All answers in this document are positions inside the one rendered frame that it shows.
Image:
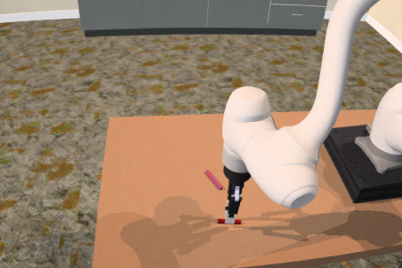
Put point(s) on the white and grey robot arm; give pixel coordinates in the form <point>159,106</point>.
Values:
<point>283,161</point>

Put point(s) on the pink rod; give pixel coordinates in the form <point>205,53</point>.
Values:
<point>213,179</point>

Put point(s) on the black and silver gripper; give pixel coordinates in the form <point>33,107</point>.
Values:
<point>236,182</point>

